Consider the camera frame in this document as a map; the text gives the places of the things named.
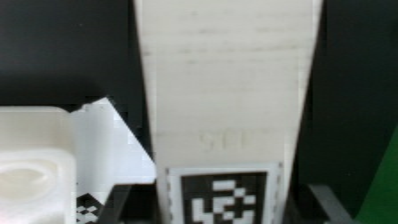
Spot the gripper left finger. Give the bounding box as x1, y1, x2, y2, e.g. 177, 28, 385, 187
95, 184, 157, 224

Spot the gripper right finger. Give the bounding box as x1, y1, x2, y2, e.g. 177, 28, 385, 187
282, 182, 363, 224

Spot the white desk tabletop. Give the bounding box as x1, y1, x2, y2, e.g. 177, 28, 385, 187
0, 98, 156, 224

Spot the white leg tagged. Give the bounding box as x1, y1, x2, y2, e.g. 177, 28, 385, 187
132, 0, 323, 224

